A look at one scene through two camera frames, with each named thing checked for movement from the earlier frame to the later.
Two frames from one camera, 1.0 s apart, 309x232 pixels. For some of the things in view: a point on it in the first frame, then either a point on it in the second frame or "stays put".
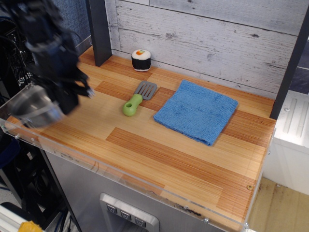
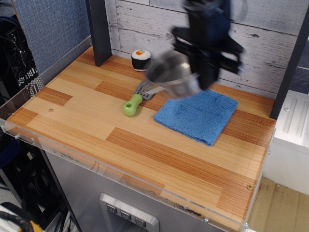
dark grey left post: (99, 30) stays put
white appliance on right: (287, 164) stays put
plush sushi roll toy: (141, 60) stays put
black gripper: (53, 60) to (208, 45)
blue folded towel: (198, 110) stays put
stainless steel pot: (36, 107) to (174, 70)
